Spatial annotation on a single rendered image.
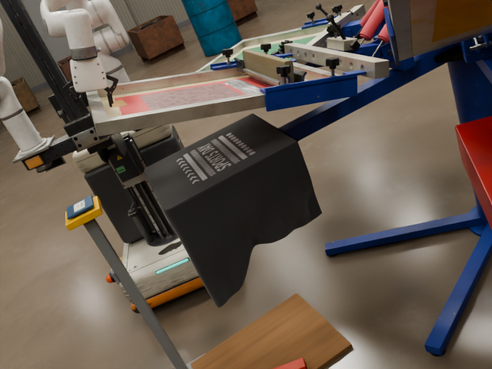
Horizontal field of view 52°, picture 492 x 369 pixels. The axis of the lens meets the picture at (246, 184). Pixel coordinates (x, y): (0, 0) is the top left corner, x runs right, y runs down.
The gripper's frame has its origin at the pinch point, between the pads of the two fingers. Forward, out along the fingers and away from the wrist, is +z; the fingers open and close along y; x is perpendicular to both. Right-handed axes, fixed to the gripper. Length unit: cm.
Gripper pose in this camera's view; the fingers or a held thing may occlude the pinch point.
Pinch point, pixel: (95, 105)
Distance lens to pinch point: 169.3
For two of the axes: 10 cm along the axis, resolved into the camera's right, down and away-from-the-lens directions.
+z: 1.0, 9.1, 4.0
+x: 3.3, 3.5, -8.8
